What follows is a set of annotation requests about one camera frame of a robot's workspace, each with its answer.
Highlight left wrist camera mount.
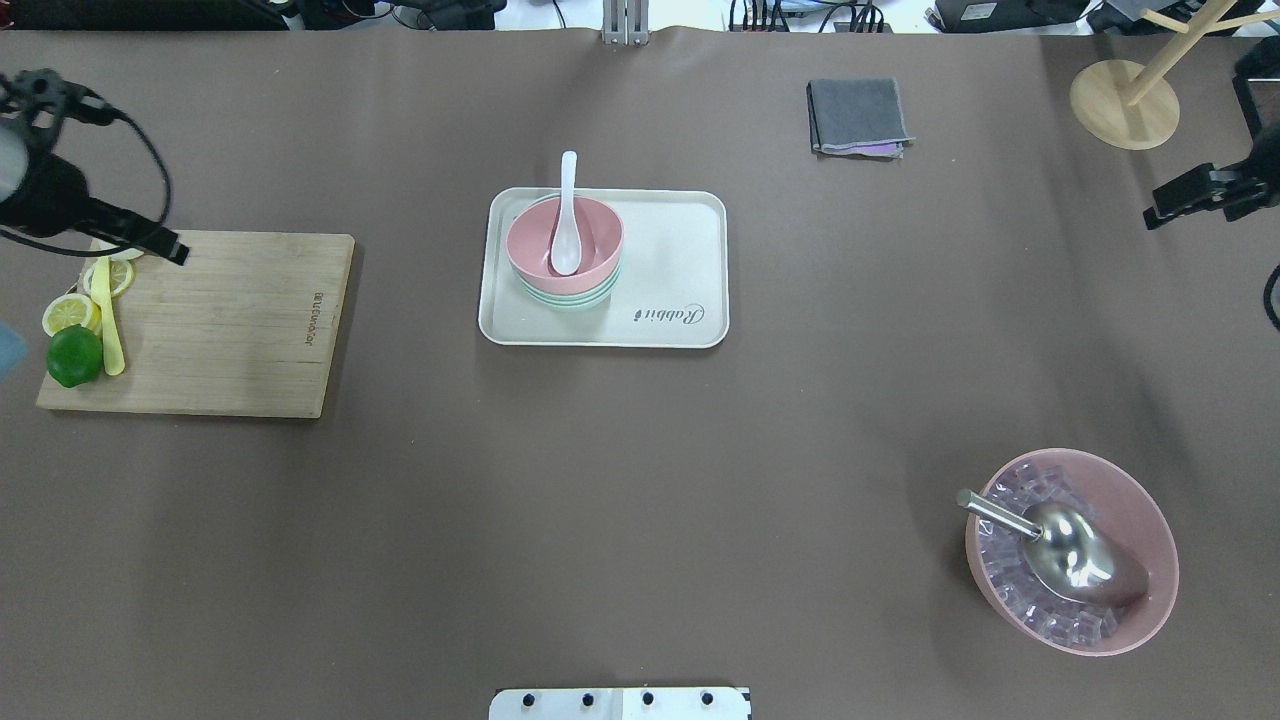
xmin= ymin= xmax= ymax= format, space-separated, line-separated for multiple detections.
xmin=1 ymin=68 xmax=125 ymax=127

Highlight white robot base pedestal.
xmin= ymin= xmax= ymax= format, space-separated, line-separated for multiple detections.
xmin=488 ymin=685 xmax=753 ymax=719

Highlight beige serving tray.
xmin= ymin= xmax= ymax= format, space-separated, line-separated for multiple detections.
xmin=477 ymin=187 xmax=730 ymax=348

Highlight small pink bowl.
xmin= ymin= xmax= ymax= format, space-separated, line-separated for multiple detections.
xmin=506 ymin=195 xmax=625 ymax=296

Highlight white ceramic spoon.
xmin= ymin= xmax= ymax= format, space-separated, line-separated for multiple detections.
xmin=549 ymin=150 xmax=582 ymax=275

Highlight lemon slice near bun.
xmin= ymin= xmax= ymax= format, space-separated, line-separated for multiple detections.
xmin=79 ymin=258 xmax=134 ymax=299

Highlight stacked green bowls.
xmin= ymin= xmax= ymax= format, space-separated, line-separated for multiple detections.
xmin=518 ymin=265 xmax=623 ymax=311

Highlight lemon slice near lime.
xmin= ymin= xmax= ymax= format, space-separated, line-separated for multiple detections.
xmin=41 ymin=292 xmax=101 ymax=337

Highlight green lime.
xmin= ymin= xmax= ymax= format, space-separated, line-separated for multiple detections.
xmin=46 ymin=325 xmax=104 ymax=388

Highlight wooden mug tree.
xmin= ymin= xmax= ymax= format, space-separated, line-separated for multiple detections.
xmin=1069 ymin=1 xmax=1279 ymax=151

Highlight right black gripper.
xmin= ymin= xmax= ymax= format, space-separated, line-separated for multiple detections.
xmin=1143 ymin=123 xmax=1279 ymax=231

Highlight aluminium frame post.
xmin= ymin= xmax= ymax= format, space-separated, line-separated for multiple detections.
xmin=602 ymin=0 xmax=650 ymax=47

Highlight wooden cutting board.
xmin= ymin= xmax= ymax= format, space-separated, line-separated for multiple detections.
xmin=36 ymin=231 xmax=356 ymax=419

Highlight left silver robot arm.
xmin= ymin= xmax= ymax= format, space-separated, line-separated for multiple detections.
xmin=1 ymin=115 xmax=189 ymax=266

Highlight large pink ice bowl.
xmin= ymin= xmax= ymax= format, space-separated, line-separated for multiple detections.
xmin=965 ymin=448 xmax=1180 ymax=657

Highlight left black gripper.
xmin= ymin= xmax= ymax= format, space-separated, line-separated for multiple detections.
xmin=1 ymin=150 xmax=189 ymax=266

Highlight folded grey cloth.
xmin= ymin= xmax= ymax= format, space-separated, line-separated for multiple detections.
xmin=806 ymin=78 xmax=915 ymax=159

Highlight metal ice scoop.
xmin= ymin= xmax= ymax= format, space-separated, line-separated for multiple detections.
xmin=956 ymin=489 xmax=1149 ymax=607

